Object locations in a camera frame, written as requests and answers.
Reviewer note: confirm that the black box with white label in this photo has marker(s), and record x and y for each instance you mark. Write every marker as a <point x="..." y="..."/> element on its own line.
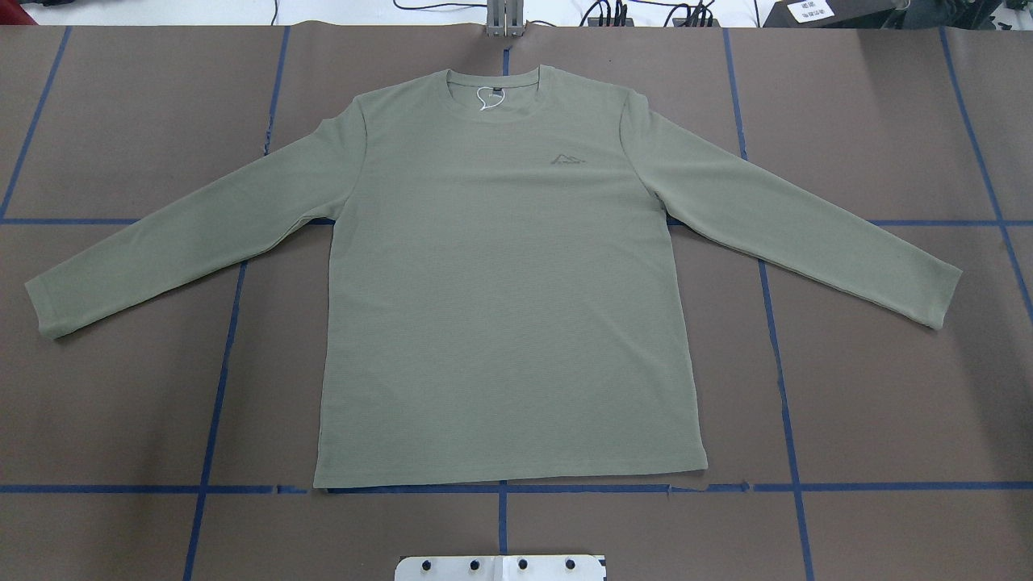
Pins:
<point x="831" y="14"/>

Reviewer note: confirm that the grey aluminium camera post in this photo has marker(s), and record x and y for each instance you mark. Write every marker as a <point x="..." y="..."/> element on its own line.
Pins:
<point x="505" y="18"/>

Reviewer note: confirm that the olive green long-sleeve shirt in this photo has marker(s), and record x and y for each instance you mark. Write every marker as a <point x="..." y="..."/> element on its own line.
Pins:
<point x="502" y="291"/>

